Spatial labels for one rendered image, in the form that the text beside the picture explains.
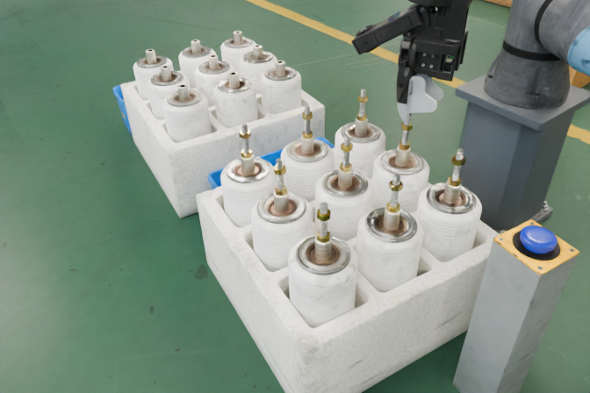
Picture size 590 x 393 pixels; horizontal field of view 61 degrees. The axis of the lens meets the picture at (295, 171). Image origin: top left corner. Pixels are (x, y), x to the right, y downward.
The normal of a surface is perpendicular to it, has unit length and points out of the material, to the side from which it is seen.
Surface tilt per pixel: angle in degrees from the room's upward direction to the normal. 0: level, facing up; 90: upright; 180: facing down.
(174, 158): 90
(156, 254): 0
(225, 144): 90
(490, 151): 90
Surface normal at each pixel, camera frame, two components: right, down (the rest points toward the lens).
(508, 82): -0.75, 0.11
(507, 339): -0.87, 0.30
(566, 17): -0.91, -0.25
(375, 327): 0.50, 0.49
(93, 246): -0.02, -0.82
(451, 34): -0.45, 0.52
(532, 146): -0.15, 0.58
